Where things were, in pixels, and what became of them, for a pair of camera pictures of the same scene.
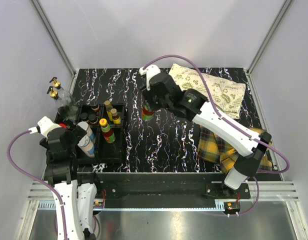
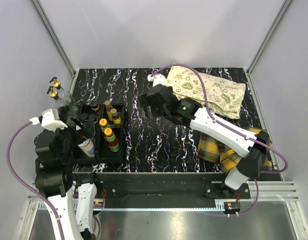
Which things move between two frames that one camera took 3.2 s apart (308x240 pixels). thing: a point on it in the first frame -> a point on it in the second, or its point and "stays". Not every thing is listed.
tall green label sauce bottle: x=147 y=114 -> x=112 y=141
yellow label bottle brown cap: x=108 y=108 stays
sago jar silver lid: x=87 y=146 stays
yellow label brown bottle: x=116 y=118 stays
